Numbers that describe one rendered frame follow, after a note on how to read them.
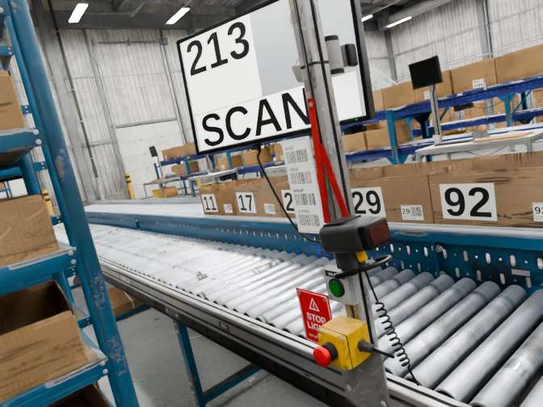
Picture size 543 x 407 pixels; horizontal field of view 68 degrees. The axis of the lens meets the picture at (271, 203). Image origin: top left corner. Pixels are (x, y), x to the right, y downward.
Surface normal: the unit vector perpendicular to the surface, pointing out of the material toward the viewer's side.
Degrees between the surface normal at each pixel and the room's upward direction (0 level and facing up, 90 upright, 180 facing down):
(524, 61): 90
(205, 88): 86
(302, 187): 90
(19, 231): 91
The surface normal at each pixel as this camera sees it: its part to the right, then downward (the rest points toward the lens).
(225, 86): -0.53, 0.17
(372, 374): -0.77, 0.25
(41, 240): 0.61, 0.00
